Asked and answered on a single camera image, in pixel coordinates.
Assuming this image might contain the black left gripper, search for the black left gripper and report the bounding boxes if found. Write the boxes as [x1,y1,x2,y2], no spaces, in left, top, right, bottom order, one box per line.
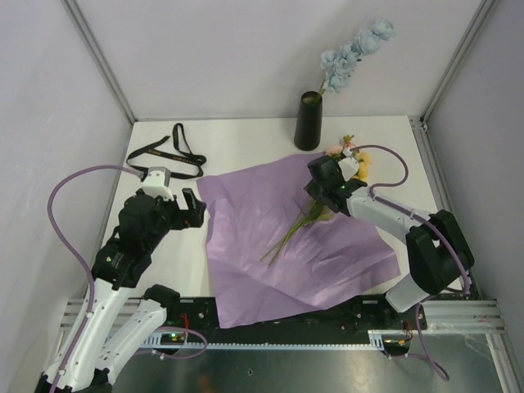
[145,187,206,250]

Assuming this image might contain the pink rose flower stem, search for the pink rose flower stem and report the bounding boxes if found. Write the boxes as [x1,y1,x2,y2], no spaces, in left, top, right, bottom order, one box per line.
[325,134,356,160]

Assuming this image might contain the pale pink flower stem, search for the pale pink flower stem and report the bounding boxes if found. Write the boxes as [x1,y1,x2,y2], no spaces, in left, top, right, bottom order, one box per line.
[260,198,335,266]

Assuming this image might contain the black ribbon gold lettering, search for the black ribbon gold lettering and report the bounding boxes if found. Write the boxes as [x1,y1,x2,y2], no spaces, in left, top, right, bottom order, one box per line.
[125,123,207,180]

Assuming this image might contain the pink paper flower bouquet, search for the pink paper flower bouquet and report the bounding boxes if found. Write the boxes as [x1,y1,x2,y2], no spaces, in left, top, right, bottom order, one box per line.
[197,154,400,328]

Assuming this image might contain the blue artificial flower stem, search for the blue artificial flower stem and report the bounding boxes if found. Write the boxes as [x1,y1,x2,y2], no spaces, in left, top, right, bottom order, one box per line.
[314,18,397,102]

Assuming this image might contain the yellow artificial flower stem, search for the yellow artificial flower stem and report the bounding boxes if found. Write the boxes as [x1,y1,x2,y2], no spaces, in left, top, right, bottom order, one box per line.
[353,150,373,182]

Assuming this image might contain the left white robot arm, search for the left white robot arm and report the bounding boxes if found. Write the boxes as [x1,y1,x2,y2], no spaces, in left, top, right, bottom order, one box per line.
[35,188,206,392]

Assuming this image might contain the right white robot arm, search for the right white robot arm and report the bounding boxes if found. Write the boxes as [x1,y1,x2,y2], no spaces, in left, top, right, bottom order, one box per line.
[305,156,475,328]

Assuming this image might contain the black cylindrical vase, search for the black cylindrical vase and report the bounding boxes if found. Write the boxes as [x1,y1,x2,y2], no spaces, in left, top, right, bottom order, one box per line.
[294,91,323,151]

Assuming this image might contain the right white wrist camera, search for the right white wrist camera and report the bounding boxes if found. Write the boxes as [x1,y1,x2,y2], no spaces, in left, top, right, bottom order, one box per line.
[337,147,359,182]

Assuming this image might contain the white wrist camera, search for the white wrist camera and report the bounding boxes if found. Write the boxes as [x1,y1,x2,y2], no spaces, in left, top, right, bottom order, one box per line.
[337,147,359,182]
[141,167,174,201]

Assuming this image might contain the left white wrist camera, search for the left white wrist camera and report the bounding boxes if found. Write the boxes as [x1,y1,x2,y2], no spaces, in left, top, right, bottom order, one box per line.
[141,167,174,201]

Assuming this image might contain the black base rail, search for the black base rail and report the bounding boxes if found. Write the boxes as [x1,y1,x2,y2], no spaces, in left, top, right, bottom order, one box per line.
[165,295,427,346]

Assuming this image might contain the white slotted cable duct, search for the white slotted cable duct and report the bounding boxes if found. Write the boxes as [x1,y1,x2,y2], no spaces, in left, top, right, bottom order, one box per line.
[142,329,414,352]

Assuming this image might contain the aluminium frame profile right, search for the aluminium frame profile right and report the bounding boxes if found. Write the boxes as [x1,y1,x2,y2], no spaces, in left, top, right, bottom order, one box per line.
[409,115,507,335]

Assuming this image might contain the aluminium frame post right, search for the aluminium frame post right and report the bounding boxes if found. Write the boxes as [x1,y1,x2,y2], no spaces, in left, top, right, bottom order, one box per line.
[419,0,499,124]

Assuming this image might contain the aluminium frame post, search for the aluminium frame post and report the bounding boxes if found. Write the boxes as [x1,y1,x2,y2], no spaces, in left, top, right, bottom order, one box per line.
[419,0,499,124]
[61,0,137,124]

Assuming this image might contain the aluminium frame post left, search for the aluminium frame post left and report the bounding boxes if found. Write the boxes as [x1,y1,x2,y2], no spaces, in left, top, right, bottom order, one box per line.
[61,0,137,124]

